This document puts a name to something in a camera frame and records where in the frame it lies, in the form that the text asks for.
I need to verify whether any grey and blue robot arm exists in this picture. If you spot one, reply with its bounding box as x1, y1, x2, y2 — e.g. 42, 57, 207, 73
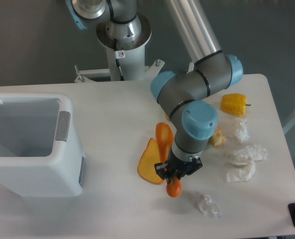
67, 0, 243, 183

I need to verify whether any orange toast slice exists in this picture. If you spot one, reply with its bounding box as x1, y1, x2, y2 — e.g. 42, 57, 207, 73
137, 138, 164, 185

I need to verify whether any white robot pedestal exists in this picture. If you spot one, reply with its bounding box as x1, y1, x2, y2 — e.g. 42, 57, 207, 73
96, 13, 151, 81

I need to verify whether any beige bread block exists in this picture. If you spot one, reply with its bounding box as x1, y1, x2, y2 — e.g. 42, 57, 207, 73
209, 126, 226, 147

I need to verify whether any crumpled white tissue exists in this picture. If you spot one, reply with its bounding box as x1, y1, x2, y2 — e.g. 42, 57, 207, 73
224, 162, 256, 183
227, 119, 250, 143
226, 144, 268, 166

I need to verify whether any crumpled white tissue upper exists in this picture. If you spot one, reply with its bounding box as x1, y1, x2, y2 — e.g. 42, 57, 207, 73
227, 119, 250, 143

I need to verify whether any white plastic bin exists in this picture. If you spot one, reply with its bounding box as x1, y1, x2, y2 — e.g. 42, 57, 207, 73
0, 92, 85, 197

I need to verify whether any yellow bell pepper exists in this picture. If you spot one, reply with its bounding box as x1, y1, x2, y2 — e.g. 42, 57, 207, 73
220, 93, 251, 117

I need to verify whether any small crumpled tissue front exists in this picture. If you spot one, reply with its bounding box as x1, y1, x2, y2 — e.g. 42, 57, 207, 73
196, 194, 221, 217

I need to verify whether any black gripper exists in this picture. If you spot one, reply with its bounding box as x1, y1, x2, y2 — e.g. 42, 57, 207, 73
154, 150, 202, 184

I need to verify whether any crumpled white tissue middle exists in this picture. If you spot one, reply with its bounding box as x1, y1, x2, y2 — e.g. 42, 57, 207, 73
226, 144, 268, 166

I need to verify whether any long orange baguette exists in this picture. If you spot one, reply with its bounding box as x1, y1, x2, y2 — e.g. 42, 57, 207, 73
155, 122, 182, 197

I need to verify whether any crumpled white tissue lower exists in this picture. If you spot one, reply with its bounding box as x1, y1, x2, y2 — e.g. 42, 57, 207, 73
224, 162, 256, 183

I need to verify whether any white metal base frame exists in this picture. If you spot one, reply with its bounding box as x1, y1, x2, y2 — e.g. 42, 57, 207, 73
74, 58, 197, 83

